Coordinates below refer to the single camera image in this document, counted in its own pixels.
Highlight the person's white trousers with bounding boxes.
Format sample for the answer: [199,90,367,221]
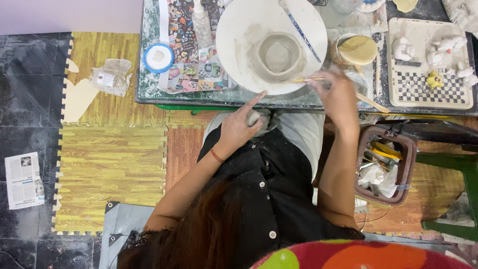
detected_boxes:
[203,108,326,181]

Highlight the green plastic stool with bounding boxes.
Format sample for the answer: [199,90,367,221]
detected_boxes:
[416,152,478,242]

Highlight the colourful printed sheet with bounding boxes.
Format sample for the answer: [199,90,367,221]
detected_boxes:
[159,0,237,94]

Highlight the cream tray with checker pattern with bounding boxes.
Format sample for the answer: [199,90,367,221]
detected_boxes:
[386,17,475,110]

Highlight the yellow clay figurine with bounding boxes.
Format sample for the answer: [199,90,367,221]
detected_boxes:
[426,71,445,90]

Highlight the blue patterned flat stick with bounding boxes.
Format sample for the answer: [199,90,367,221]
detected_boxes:
[279,0,322,63]

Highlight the grey tarp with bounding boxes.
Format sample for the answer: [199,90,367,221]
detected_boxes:
[99,202,157,269]

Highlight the round yellowish sponge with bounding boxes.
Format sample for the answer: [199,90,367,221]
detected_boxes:
[337,35,378,67]

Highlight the folded newspaper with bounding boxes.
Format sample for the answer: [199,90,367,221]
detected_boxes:
[4,152,45,210]

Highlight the thin wooden modelling stick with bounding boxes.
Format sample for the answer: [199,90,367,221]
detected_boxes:
[289,76,326,83]

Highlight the person's right hand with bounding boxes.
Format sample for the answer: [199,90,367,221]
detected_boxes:
[306,69,360,130]

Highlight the orange wood-print foam mat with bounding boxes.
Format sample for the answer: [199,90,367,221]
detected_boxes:
[165,125,207,193]
[324,116,468,235]

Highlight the yellow wood-print foam mat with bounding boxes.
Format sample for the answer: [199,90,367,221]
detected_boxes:
[65,32,167,126]
[52,124,169,236]

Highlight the cream clay piece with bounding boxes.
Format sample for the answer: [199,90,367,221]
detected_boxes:
[392,0,419,13]

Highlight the grey clay pot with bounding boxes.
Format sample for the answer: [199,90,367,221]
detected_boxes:
[248,32,308,84]

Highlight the blue rimmed round lid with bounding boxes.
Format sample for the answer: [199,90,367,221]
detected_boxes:
[143,43,175,74]

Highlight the clear spray bottle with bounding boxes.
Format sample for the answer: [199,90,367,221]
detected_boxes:
[191,0,213,48]

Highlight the plain wooden stick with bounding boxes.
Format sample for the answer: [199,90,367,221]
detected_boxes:
[374,52,382,99]

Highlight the red green orange cushion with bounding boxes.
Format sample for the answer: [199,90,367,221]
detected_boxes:
[250,240,473,269]

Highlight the white plastic bottle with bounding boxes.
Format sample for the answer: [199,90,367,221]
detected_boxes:
[442,0,478,36]

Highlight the white clay figurine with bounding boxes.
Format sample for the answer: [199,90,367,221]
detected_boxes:
[427,35,468,68]
[446,62,478,87]
[392,37,416,62]

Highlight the grey clay lump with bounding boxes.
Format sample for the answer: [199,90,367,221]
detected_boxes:
[246,111,263,127]

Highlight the brown waste bin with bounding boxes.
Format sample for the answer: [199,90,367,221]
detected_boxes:
[354,125,418,207]

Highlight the small water bowl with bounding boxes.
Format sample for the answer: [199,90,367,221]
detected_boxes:
[345,72,370,98]

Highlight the brown cup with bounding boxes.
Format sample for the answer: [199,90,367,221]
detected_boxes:
[329,33,359,68]

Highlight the green cutting mat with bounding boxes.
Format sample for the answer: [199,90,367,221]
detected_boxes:
[139,0,375,106]

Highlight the crumpled white paper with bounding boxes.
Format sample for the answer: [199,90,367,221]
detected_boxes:
[359,164,399,199]

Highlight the clear plastic bag with label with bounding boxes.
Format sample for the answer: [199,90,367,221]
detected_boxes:
[89,59,133,98]

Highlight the clear glass jar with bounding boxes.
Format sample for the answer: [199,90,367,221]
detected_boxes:
[321,0,364,29]

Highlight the yellow wrapper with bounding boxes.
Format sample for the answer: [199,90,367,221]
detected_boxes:
[368,141,404,161]

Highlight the person's black shirt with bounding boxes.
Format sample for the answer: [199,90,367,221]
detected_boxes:
[119,126,365,269]

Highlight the wooden modelling tool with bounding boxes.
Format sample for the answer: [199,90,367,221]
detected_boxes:
[353,91,391,114]

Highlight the person's left hand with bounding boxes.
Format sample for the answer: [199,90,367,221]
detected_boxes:
[216,91,267,157]

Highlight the white round turntable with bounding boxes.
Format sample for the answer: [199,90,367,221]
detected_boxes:
[216,0,328,96]

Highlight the blue and white dish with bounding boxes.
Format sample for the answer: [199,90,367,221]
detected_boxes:
[356,0,386,13]

